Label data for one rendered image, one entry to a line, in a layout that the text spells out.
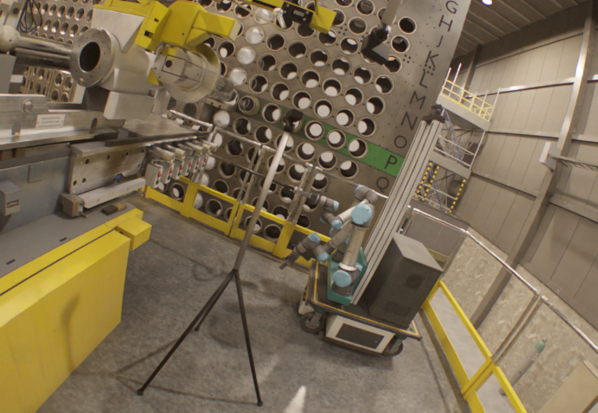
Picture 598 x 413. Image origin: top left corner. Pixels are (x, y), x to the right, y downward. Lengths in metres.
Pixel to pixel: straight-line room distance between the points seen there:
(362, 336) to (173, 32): 2.27
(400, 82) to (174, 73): 2.84
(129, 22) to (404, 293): 2.35
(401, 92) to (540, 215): 6.41
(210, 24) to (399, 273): 1.90
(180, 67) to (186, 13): 0.30
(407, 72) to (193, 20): 2.83
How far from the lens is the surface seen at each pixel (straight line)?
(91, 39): 1.75
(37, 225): 1.58
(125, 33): 1.71
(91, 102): 1.82
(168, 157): 2.07
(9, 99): 1.36
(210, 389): 1.74
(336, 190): 3.81
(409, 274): 2.15
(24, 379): 1.38
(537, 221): 9.28
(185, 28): 1.71
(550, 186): 9.32
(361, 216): 1.79
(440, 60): 4.11
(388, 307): 2.26
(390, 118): 3.82
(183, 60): 1.69
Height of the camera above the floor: 1.40
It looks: 12 degrees down
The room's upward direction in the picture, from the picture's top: 22 degrees clockwise
